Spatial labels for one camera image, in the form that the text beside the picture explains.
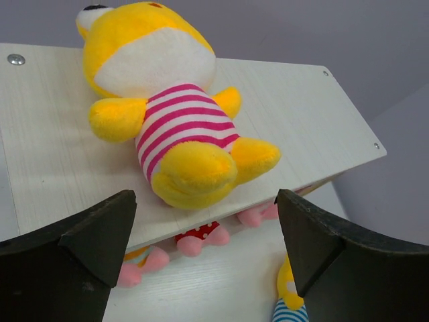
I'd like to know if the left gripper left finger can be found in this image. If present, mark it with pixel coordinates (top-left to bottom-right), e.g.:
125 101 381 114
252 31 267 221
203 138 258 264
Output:
1 190 137 322

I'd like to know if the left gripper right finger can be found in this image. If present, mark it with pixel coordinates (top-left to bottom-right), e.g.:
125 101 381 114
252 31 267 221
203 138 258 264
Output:
275 189 428 321

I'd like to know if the yellow toy blue-striped shirt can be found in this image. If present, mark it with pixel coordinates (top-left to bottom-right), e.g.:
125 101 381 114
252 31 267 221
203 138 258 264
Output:
271 255 309 322

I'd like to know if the pink toy orange-striped shirt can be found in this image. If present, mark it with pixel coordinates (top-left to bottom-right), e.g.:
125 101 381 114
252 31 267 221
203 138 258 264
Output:
117 246 170 288

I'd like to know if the pink toy pink-striped shirt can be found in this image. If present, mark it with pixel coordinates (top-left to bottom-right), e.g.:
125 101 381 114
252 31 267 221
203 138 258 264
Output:
236 201 278 228

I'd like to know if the pink toy red polka-dot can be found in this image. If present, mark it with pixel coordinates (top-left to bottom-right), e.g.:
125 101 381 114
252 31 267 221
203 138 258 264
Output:
174 221 230 258

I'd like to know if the yellow toy pink-striped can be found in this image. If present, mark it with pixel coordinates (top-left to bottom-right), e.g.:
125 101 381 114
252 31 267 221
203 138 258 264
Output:
76 1 281 209

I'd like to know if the white two-tier shelf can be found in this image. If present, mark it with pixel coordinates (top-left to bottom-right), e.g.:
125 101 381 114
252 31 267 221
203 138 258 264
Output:
1 44 386 247

